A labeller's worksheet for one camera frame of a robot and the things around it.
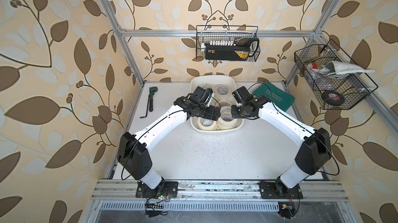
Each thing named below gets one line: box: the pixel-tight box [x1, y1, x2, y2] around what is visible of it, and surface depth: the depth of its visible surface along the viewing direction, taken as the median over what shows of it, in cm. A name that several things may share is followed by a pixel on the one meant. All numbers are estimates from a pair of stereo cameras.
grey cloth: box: [311, 60, 376, 76], surface depth 63 cm
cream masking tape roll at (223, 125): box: [216, 110, 241, 131], surface depth 85 cm
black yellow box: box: [205, 44, 251, 61], surface depth 86 cm
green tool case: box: [252, 81, 296, 113], surface depth 110 cm
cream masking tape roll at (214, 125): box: [197, 117, 218, 131], surface depth 91 cm
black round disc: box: [321, 90, 346, 107], surface depth 73 cm
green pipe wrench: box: [149, 86, 159, 112], surface depth 114 cm
